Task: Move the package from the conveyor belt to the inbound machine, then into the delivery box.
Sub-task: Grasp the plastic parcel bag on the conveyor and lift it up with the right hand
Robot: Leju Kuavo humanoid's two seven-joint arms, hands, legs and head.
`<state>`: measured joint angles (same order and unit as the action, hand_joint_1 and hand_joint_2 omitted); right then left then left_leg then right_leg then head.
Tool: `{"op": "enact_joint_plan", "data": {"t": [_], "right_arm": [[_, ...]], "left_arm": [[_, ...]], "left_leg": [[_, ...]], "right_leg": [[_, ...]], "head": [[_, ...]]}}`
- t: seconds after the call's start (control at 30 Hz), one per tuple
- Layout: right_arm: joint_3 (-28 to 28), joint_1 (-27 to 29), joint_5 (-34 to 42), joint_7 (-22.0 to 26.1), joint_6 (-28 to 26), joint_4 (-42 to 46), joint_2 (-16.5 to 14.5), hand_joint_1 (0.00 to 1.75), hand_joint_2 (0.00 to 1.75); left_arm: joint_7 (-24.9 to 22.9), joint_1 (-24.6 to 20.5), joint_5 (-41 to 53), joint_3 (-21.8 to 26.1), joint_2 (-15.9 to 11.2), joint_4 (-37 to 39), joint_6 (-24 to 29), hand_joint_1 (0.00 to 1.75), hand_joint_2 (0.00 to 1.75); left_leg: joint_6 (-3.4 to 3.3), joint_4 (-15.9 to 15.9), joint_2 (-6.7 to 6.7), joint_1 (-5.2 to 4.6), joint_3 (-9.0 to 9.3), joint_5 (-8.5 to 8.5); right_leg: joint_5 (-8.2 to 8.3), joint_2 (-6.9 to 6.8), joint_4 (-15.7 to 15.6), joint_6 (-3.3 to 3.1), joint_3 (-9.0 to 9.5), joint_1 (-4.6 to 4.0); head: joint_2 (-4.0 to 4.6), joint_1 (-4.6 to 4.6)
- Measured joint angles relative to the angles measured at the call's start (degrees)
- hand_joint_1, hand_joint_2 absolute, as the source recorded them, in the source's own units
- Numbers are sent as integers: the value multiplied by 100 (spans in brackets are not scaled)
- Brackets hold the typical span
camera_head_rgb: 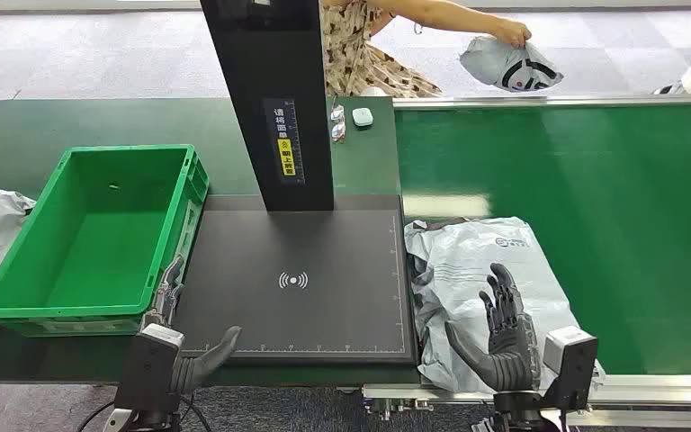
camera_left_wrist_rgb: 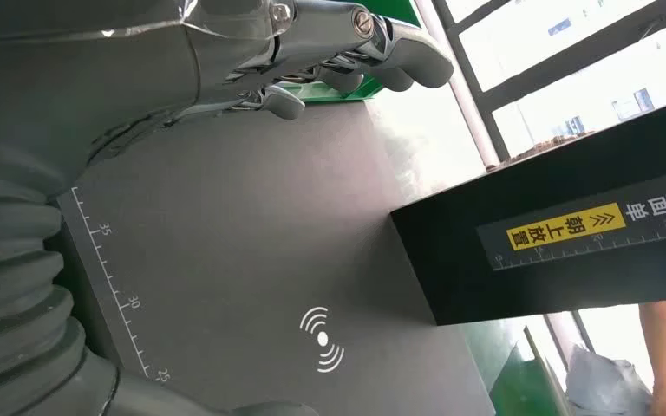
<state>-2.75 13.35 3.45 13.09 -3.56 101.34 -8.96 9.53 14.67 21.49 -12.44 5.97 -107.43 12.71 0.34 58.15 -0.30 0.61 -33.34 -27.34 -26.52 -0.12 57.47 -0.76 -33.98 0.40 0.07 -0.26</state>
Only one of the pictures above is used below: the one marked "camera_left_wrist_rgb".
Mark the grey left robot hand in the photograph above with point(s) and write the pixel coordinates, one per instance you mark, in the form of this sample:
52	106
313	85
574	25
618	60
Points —
80	74

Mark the green plastic crate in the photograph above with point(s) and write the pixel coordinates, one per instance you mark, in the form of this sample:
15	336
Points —
339	93

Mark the grey plastic package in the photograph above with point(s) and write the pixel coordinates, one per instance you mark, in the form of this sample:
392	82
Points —
603	384

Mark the black ruler sticker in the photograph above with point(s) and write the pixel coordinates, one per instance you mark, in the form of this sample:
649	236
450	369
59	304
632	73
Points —
654	229

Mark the dark inbound machine platform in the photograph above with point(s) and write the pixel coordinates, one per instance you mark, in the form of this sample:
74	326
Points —
224	229

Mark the dark window frame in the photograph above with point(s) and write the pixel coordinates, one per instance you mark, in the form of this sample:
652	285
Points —
568	57

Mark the black inbound machine tower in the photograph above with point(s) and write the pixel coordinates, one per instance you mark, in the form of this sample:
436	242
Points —
436	247

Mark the green conveyor belt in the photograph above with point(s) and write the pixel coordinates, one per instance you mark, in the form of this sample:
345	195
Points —
517	390

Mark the yellow warning label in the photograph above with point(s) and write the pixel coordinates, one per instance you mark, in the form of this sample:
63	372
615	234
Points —
563	227

